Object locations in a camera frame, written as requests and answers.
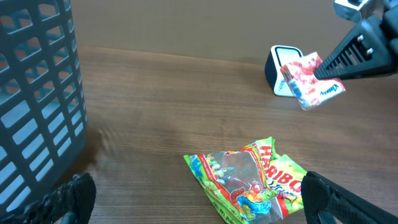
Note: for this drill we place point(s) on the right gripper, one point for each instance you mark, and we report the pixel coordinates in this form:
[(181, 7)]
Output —
[(368, 50)]

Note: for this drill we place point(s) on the red orange snack pack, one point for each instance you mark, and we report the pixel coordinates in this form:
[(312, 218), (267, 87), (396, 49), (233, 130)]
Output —
[(305, 86)]

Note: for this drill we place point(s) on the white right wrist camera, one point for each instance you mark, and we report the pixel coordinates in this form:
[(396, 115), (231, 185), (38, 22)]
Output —
[(356, 10)]

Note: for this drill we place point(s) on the Haribo gummy candy bag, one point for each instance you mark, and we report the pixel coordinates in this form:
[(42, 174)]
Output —
[(252, 185)]

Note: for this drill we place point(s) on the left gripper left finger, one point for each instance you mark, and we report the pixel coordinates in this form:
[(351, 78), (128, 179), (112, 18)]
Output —
[(72, 203)]

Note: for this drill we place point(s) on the grey plastic mesh basket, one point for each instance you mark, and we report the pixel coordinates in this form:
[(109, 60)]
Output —
[(43, 111)]

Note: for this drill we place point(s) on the white barcode scanner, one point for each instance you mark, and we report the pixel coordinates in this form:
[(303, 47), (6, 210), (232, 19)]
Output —
[(278, 56)]

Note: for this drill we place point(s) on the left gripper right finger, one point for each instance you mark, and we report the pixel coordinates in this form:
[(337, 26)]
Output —
[(326, 202)]

